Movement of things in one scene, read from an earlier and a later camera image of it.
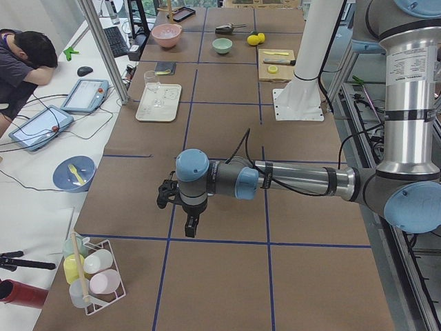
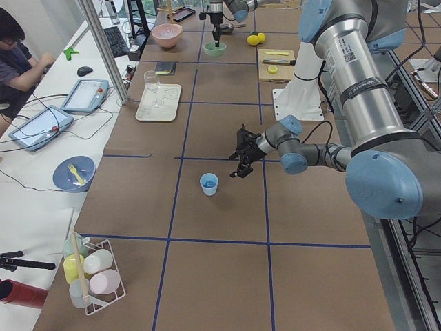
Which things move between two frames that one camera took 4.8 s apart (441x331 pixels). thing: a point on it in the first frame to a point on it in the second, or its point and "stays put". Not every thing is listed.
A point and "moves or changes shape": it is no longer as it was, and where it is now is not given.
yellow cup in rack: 70,269 stays put
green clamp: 69,52 stays put
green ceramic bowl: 222,45 moves or changes shape
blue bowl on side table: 74,174 stays put
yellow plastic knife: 273,53 stays put
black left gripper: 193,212 to 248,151
